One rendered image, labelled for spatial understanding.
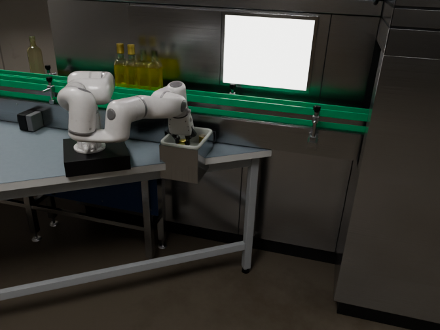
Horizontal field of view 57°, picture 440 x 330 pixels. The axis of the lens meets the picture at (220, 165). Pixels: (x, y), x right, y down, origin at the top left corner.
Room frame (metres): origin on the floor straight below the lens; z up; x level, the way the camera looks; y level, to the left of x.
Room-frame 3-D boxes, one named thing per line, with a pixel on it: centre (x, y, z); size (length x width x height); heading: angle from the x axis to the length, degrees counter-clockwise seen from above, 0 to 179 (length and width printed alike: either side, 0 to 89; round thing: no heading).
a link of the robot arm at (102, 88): (1.46, 0.49, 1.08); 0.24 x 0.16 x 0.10; 7
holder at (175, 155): (1.65, 0.14, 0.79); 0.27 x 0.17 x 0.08; 165
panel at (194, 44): (1.97, 0.03, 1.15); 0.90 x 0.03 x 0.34; 75
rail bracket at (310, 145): (1.59, -0.39, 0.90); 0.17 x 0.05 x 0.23; 165
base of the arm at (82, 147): (1.51, 0.53, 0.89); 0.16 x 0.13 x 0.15; 18
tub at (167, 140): (1.63, 0.15, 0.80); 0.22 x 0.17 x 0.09; 165
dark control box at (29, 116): (1.86, 0.94, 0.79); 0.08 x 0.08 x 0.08; 75
